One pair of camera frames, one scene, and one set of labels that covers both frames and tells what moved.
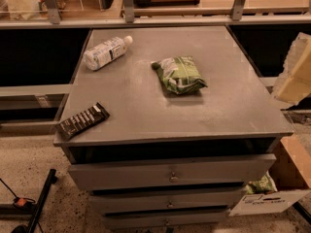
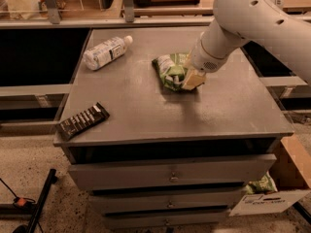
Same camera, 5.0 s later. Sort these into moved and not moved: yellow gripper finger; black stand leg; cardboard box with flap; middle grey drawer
Moved: yellow gripper finger
Not moved: black stand leg; middle grey drawer; cardboard box with flap
